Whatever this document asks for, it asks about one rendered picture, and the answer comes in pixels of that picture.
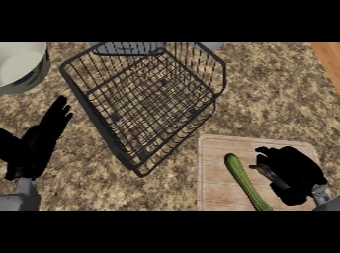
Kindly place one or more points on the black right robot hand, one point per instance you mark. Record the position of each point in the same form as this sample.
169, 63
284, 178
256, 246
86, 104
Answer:
296, 168

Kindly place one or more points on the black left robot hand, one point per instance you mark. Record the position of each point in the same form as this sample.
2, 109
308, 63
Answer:
36, 145

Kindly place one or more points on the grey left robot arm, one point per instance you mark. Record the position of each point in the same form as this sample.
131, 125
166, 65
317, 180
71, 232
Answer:
26, 194

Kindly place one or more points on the pale wooden cutting board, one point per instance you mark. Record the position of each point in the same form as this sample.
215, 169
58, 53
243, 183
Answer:
216, 178

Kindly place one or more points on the green cucumber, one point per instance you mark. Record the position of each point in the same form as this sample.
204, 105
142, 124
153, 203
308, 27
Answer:
246, 181

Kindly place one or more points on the white round pot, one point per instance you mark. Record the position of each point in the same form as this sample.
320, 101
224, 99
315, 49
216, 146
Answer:
9, 66

